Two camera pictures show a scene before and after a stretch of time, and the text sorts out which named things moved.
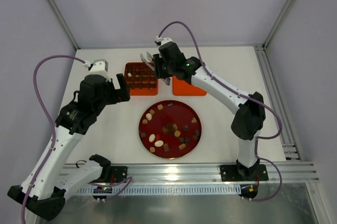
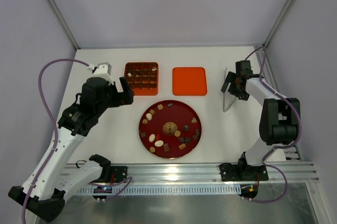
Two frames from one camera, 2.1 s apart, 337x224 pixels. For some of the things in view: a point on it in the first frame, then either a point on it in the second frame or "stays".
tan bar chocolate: [181, 146] stays
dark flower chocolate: [186, 128] stays
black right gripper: [158, 66] → [237, 87]
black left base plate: [120, 173] stays
